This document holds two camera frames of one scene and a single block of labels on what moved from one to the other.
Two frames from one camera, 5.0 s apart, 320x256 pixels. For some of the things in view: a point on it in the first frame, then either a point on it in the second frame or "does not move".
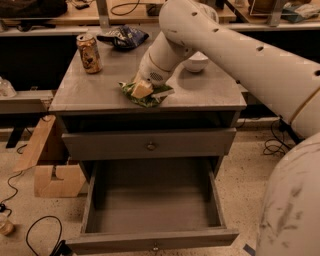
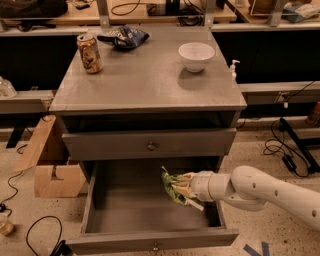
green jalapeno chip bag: [154, 98] -> [168, 180]
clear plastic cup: [6, 225] does not move
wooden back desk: [111, 13] does not move
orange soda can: [89, 53] does not move
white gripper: [149, 73] -> [200, 185]
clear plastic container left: [6, 89] does not move
